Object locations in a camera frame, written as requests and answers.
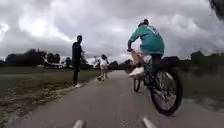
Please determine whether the person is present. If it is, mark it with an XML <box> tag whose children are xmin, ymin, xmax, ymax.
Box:
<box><xmin>126</xmin><ymin>18</ymin><xmax>166</xmax><ymax>80</ymax></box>
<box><xmin>71</xmin><ymin>34</ymin><xmax>84</xmax><ymax>89</ymax></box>
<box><xmin>94</xmin><ymin>53</ymin><xmax>110</xmax><ymax>82</ymax></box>

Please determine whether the grey asphalt path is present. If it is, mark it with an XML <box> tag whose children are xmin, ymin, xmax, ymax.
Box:
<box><xmin>6</xmin><ymin>69</ymin><xmax>224</xmax><ymax>128</ymax></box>

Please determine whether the bicycle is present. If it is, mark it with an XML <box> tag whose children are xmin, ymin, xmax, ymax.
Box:
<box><xmin>128</xmin><ymin>49</ymin><xmax>184</xmax><ymax>117</ymax></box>

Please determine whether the robot's own part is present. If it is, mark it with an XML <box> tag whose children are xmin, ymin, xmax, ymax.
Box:
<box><xmin>142</xmin><ymin>116</ymin><xmax>157</xmax><ymax>128</ymax></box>
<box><xmin>72</xmin><ymin>119</ymin><xmax>86</xmax><ymax>128</ymax></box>

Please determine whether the row of trees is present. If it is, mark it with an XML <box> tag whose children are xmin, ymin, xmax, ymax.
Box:
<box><xmin>161</xmin><ymin>49</ymin><xmax>224</xmax><ymax>73</ymax></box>
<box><xmin>0</xmin><ymin>48</ymin><xmax>131</xmax><ymax>71</ymax></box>

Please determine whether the grass verge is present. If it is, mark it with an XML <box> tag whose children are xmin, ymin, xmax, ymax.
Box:
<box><xmin>173</xmin><ymin>64</ymin><xmax>224</xmax><ymax>113</ymax></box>
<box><xmin>0</xmin><ymin>66</ymin><xmax>111</xmax><ymax>128</ymax></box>

